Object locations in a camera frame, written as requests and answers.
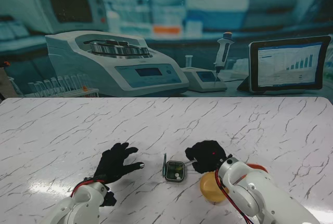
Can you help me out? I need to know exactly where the orange dish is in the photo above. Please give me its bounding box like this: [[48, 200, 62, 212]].
[[246, 163, 268, 173]]

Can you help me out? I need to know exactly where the red left arm cable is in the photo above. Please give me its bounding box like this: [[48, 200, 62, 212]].
[[70, 178, 108, 199]]

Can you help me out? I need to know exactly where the printed laboratory backdrop poster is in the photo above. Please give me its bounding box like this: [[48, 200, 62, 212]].
[[0, 0, 333, 98]]

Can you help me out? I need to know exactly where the dark transparent pill box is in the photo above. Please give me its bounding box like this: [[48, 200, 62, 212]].
[[162, 152, 186, 183]]

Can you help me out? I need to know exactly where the yellow round dish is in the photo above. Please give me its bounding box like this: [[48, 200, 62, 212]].
[[199, 172, 230, 203]]

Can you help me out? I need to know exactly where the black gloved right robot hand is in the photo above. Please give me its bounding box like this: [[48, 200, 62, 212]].
[[185, 140, 227, 175]]

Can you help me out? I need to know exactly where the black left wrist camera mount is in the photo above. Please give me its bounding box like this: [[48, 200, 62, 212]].
[[100, 191, 118, 208]]

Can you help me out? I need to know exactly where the dark stand with red knob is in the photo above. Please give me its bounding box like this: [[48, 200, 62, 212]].
[[0, 61, 17, 99]]

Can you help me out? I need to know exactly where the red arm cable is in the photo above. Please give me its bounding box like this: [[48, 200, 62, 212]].
[[70, 178, 108, 199], [214, 169, 254, 224]]

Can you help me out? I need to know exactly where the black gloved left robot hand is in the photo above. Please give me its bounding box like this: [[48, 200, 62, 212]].
[[93, 142, 145, 184]]

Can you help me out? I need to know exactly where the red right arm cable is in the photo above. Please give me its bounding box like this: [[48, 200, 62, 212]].
[[214, 169, 254, 224]]

